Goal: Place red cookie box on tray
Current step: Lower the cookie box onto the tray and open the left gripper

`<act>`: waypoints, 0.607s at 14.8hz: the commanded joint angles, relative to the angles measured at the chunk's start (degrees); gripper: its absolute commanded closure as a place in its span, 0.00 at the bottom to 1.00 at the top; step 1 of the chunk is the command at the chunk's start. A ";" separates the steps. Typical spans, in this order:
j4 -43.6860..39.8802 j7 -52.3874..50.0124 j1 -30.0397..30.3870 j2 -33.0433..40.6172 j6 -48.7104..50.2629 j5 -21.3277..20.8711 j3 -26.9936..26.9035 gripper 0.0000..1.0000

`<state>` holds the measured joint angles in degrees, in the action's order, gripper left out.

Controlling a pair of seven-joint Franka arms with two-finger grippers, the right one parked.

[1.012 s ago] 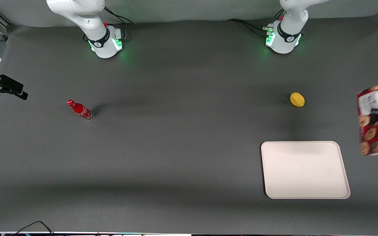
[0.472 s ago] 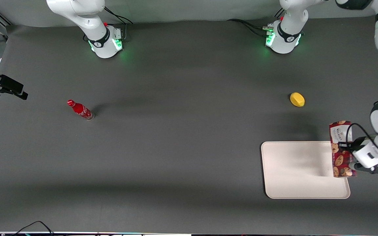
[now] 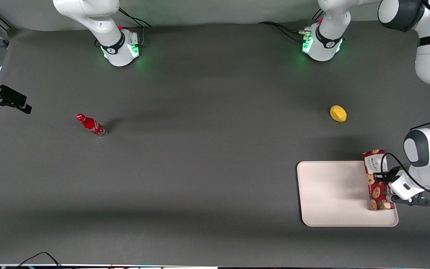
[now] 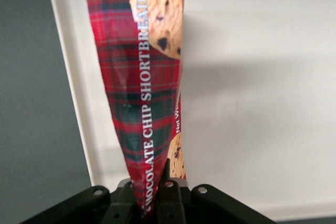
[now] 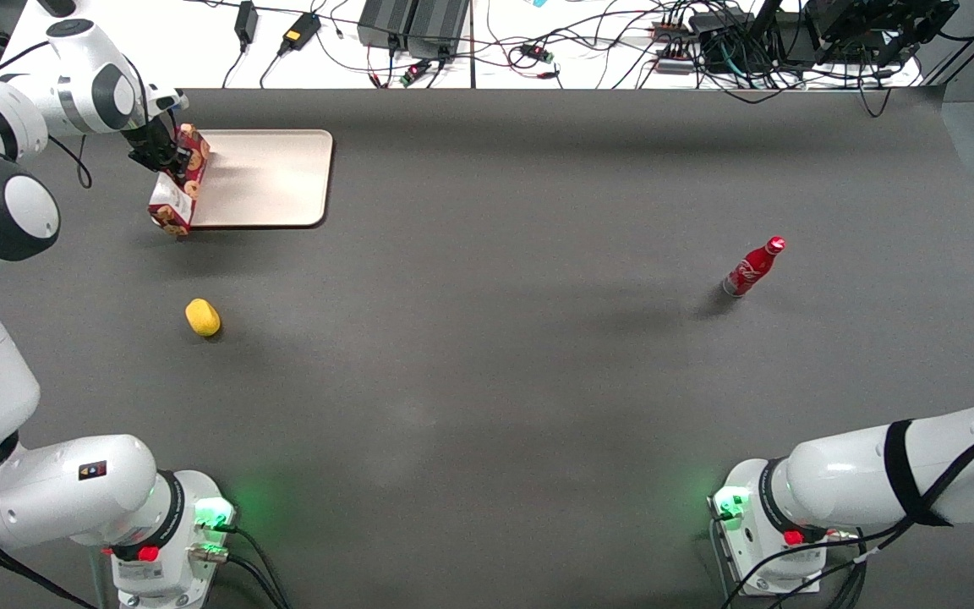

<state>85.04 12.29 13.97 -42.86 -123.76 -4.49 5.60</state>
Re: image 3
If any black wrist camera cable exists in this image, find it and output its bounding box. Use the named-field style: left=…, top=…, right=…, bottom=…
left=381, top=152, right=430, bottom=199

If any red cola bottle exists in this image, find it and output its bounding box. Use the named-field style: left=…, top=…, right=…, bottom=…
left=76, top=113, right=108, bottom=138

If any black table edge cable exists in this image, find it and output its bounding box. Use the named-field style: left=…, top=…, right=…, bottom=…
left=13, top=251, right=63, bottom=269

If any cream rectangular tray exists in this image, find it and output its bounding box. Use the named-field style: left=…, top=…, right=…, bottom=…
left=297, top=161, right=399, bottom=228

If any yellow lemon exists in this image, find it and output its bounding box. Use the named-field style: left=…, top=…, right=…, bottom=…
left=330, top=105, right=348, bottom=123

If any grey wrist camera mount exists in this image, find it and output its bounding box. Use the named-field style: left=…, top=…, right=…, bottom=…
left=386, top=192, right=430, bottom=207

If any long black base cable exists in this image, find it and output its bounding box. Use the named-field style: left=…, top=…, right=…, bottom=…
left=258, top=21, right=306, bottom=41
left=118, top=7, right=152, bottom=28

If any red tartan cookie box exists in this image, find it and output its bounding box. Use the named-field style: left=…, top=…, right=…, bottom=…
left=362, top=149, right=396, bottom=211

